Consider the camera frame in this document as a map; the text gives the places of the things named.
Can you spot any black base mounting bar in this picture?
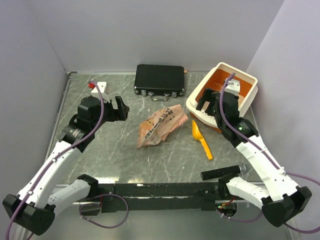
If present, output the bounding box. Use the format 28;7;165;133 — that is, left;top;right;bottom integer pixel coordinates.
98;182;233;211

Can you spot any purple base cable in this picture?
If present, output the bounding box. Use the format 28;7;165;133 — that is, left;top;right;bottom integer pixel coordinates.
78;193;130;229
216;204;265;223

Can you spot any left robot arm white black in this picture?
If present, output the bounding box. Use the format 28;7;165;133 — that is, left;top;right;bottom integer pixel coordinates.
2;96;130;240

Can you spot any black carrying case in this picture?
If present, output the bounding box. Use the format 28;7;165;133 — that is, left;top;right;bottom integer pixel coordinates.
133;64;185;101

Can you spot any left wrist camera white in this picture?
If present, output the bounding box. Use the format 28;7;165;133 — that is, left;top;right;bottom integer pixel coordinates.
88;81;110;103

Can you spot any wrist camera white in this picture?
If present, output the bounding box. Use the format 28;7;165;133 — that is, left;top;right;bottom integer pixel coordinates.
88;81;110;103
224;78;241;96

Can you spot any yellow plastic litter scoop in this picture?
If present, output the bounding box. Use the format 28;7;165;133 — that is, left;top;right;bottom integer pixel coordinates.
191;120;213;161

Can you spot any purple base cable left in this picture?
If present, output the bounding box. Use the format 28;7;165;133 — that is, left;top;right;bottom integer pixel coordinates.
78;193;130;229

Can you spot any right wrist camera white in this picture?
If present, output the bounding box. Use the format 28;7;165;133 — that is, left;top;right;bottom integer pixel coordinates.
224;78;241;96

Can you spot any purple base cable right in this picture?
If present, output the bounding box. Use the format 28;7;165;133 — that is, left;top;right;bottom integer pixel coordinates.
216;204;265;223

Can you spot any pink cat litter bag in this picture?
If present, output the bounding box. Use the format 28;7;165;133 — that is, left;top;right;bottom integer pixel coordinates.
137;104;189;148

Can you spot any black speckled microphone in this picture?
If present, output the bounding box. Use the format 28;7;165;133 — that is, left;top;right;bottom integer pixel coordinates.
200;163;247;181

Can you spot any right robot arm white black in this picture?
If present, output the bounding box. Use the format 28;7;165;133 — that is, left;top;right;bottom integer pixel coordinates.
196;88;312;227

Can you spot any cream orange litter box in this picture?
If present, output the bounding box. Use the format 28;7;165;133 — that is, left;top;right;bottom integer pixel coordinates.
185;62;259;134

